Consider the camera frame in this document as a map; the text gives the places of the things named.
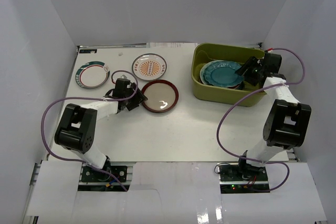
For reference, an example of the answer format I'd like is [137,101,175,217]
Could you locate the red teal flower plate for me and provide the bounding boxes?
[199,62,245,90]

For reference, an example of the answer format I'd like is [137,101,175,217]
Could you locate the teal scalloped plate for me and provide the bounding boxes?
[201,60,245,88]

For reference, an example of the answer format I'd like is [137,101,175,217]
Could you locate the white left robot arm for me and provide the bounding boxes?
[54,78,147,182]

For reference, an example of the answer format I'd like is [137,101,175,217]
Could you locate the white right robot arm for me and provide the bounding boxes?
[236,52,311,182]

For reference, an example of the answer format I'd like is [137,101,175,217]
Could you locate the olive green plastic bin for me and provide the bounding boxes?
[191,43,264,104]

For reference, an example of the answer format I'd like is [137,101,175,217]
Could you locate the red rimmed beige plate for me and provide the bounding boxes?
[141,80,179,113]

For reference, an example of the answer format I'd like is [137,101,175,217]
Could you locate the white orange sunburst plate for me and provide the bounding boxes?
[132,54,167,81]

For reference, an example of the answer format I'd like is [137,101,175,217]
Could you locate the white green rimmed plate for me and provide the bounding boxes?
[75,61,111,89]

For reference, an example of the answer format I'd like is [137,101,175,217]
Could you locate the white papers at back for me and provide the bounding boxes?
[146,42,199,49]

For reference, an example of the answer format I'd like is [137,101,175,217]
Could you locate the blue label sticker left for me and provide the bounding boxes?
[79,49,97,54]

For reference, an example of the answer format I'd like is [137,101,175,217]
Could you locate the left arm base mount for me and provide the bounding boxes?
[78,165,132,192]

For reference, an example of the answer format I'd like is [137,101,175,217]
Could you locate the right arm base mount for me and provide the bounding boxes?
[214,163,270,194]

